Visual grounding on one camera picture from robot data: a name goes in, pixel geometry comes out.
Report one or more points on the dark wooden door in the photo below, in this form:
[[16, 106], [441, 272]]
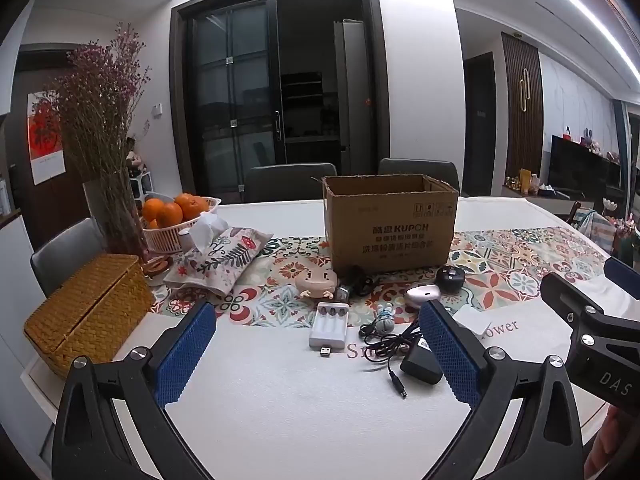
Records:
[[22, 200]]

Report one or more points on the red wall calendar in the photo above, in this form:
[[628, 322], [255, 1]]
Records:
[[47, 135]]

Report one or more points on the black round gadget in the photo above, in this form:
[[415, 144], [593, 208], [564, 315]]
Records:
[[451, 278]]

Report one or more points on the small wooden dish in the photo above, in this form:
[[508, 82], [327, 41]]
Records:
[[157, 266]]

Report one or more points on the dried purple flowers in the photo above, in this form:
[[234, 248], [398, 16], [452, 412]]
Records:
[[100, 105]]

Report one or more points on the gold wall ornament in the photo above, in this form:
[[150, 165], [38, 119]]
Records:
[[524, 90]]

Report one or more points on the person's right hand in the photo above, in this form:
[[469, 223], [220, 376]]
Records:
[[617, 445]]

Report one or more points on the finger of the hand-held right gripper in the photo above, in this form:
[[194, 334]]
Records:
[[575, 305], [622, 272]]

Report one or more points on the white battery charger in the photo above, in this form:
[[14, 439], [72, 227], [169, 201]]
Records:
[[327, 327]]

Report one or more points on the orange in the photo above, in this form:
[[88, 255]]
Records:
[[170, 215], [189, 205], [151, 209], [202, 203]]

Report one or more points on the dark glass sliding door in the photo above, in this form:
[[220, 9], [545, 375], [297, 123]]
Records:
[[240, 85]]

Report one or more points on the white paper card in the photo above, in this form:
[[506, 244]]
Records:
[[472, 319]]

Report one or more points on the woven wicker basket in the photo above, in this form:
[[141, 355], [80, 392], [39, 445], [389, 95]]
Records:
[[85, 310]]

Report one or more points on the grey dining chair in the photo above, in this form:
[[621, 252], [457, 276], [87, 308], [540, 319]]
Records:
[[60, 255], [420, 172], [290, 182]]

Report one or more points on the glass vase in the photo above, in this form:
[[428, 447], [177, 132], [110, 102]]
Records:
[[112, 215]]

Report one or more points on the small silver gadget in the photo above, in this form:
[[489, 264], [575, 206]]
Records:
[[343, 294]]

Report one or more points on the floral fabric tissue cover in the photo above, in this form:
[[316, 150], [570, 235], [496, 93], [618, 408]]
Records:
[[220, 260]]

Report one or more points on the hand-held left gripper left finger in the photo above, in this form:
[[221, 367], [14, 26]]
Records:
[[185, 355]]

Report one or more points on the patterned white tablecloth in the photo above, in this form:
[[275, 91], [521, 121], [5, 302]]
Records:
[[275, 410]]

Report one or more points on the black plastic gadget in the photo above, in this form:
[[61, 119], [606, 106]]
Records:
[[357, 280]]

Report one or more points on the white tv cabinet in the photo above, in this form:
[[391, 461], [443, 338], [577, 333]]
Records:
[[550, 200]]

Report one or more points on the black television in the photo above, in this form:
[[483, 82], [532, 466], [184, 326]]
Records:
[[585, 165]]

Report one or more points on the beige round toy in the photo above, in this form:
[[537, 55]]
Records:
[[315, 285]]

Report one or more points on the small grey figurine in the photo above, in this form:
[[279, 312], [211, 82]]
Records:
[[385, 320]]

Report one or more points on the brown cardboard box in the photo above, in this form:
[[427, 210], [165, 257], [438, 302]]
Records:
[[390, 230]]

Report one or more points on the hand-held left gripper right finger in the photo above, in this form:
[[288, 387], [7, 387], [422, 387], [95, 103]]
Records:
[[450, 355]]

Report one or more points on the white tissue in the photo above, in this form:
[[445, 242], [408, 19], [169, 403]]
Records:
[[205, 232]]

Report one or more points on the ceiling light strip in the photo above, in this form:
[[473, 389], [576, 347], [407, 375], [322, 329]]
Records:
[[585, 5]]

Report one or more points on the white plastic fruit basket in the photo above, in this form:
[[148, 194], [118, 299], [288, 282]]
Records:
[[167, 237]]

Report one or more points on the black power adapter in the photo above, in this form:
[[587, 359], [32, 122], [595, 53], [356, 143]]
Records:
[[422, 360]]

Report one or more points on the dark slatted wall panel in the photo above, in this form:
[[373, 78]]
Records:
[[510, 135]]

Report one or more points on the white shelf with toys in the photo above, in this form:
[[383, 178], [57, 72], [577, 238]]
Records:
[[137, 170]]

